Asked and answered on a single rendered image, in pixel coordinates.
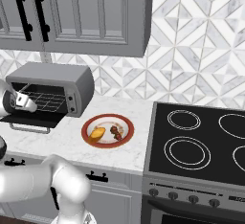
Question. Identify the grey narrow cupboard door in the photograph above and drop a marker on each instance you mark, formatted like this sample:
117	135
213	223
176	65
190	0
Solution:
8	11

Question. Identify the grey base cupboard door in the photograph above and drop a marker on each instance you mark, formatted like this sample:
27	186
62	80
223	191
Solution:
111	207

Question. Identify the grey drawer front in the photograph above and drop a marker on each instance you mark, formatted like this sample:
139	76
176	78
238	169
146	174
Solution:
32	160
119	178

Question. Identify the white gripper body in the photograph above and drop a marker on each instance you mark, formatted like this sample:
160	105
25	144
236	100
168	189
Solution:
30	105

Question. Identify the dark stove knob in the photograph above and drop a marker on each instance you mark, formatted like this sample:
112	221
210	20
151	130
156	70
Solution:
153	192
214	202
173	196
193	199

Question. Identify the grey toaster oven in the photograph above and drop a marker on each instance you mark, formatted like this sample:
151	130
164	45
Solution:
54	76

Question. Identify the dark toaster oven knob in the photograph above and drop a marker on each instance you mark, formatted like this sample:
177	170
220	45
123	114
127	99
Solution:
72	109
70	98

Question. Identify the black electric hob stove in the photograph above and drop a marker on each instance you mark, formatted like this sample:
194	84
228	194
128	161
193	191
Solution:
194	145

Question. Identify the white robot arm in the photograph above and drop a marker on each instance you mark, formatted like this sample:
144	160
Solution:
28	181

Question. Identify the red rimmed white plate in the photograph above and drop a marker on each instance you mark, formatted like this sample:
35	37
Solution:
127	131

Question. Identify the toaster oven door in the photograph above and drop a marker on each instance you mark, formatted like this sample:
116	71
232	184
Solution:
35	118

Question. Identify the grey wide cupboard door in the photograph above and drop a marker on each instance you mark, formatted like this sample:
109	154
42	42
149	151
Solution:
95	11

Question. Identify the golden baguette bread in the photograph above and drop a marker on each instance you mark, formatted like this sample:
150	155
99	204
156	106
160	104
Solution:
96	134

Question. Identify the red brown kebab skewer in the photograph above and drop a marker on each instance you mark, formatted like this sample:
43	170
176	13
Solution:
116	132

